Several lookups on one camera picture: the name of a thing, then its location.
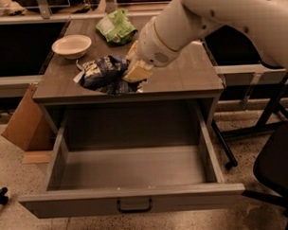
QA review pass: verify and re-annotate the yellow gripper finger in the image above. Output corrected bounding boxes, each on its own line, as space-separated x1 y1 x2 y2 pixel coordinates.
126 41 138 62
122 61 153 83

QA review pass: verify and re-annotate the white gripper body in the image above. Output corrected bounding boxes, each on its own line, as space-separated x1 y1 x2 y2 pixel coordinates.
137 17 180 67

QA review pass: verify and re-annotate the blue chip bag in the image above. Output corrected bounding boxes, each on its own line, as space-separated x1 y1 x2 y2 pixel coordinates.
74 56 141 96

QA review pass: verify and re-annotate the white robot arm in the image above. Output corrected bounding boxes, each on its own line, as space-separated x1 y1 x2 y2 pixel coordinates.
124 0 288 83

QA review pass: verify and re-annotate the green chip bag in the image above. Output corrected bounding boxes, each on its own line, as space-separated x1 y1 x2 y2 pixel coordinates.
96 9 137 44

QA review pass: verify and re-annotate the grey drawer cabinet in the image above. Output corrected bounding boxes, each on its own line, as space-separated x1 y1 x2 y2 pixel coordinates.
29 13 227 138

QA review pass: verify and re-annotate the open grey top drawer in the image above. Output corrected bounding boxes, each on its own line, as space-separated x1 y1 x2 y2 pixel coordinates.
19 100 244 218

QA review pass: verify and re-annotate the white bowl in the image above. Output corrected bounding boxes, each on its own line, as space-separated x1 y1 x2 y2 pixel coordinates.
51 35 91 60

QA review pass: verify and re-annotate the brown cardboard box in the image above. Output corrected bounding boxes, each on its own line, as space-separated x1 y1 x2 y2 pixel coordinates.
2 84 54 151

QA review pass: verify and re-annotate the black table leg with caster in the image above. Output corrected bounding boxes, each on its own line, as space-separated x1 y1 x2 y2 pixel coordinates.
211 120 238 169

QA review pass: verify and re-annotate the black office chair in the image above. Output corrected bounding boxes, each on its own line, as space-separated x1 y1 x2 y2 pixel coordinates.
243 121 288 230

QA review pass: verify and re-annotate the black chair caster left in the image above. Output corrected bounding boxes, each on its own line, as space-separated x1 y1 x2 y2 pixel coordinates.
0 187 9 205

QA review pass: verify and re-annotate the black drawer handle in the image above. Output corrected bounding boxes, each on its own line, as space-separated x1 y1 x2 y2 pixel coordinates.
117 199 153 214

